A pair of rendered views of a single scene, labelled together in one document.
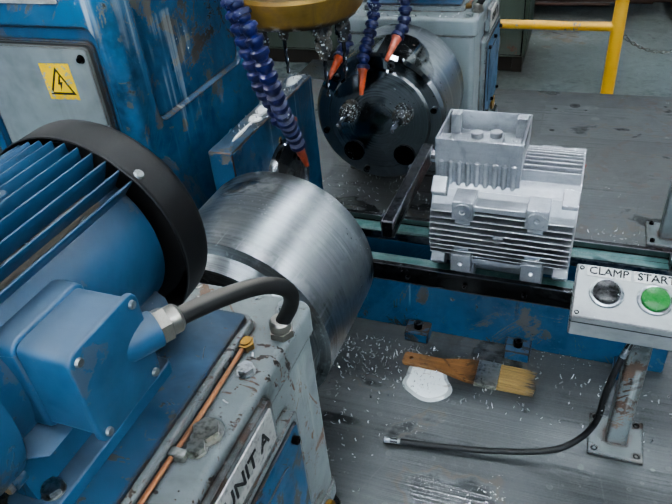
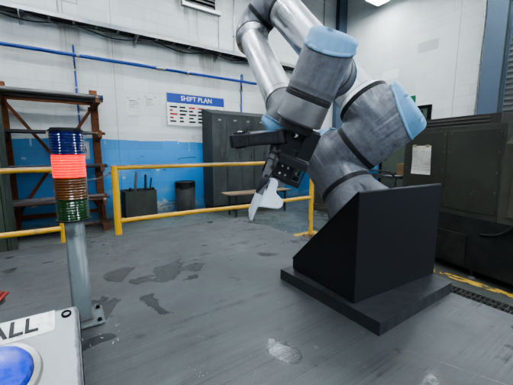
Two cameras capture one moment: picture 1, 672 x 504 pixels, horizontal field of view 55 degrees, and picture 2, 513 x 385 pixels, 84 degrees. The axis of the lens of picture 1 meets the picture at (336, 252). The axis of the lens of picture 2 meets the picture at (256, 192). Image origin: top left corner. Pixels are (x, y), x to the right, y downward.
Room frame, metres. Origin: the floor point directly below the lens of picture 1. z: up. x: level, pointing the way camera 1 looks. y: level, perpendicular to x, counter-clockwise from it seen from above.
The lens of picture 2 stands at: (0.34, -0.36, 1.17)
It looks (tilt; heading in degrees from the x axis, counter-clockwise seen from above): 8 degrees down; 304
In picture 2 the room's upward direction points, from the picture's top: straight up
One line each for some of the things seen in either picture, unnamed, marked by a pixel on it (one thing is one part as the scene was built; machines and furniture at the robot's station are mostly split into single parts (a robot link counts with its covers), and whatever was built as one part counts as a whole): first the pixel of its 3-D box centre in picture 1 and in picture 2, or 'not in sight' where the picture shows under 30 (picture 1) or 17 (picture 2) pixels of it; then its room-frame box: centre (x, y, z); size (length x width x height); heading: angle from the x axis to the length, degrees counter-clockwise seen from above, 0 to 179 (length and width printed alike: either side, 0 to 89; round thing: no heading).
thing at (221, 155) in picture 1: (260, 199); not in sight; (0.99, 0.12, 0.97); 0.30 x 0.11 x 0.34; 156
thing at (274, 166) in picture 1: (290, 182); not in sight; (0.96, 0.06, 1.01); 0.15 x 0.02 x 0.15; 156
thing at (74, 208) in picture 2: not in sight; (72, 208); (0.98, -0.63, 1.05); 0.06 x 0.06 x 0.04
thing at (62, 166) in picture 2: not in sight; (69, 166); (0.98, -0.63, 1.14); 0.06 x 0.06 x 0.04
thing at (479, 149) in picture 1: (483, 148); not in sight; (0.84, -0.23, 1.11); 0.12 x 0.11 x 0.07; 66
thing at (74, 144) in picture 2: not in sight; (66, 143); (0.98, -0.63, 1.19); 0.06 x 0.06 x 0.04
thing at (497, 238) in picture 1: (507, 207); not in sight; (0.82, -0.26, 1.01); 0.20 x 0.19 x 0.19; 66
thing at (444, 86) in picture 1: (396, 93); not in sight; (1.23, -0.15, 1.04); 0.41 x 0.25 x 0.25; 156
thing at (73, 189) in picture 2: not in sight; (71, 187); (0.98, -0.63, 1.10); 0.06 x 0.06 x 0.04
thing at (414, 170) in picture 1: (410, 186); not in sight; (0.91, -0.13, 1.01); 0.26 x 0.04 x 0.03; 156
